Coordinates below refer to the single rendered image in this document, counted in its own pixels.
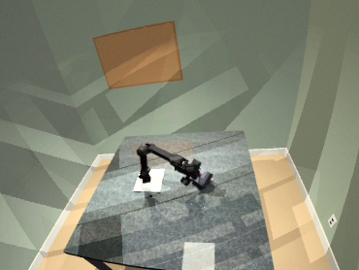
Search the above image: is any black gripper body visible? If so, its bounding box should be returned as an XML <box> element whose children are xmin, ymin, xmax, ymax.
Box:
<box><xmin>180</xmin><ymin>159</ymin><xmax>202</xmax><ymax>186</ymax></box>

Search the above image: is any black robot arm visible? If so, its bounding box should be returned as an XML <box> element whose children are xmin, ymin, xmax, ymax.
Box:
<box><xmin>137</xmin><ymin>143</ymin><xmax>200</xmax><ymax>184</ymax></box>

